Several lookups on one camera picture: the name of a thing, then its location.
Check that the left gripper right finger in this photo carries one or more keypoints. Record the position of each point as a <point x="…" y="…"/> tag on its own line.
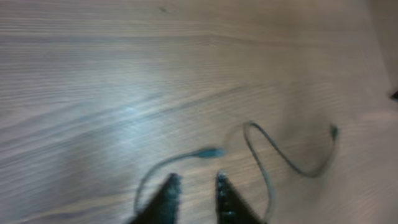
<point x="231" y="208"/>

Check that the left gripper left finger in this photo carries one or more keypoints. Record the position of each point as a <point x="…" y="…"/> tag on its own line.
<point x="164" y="206"/>

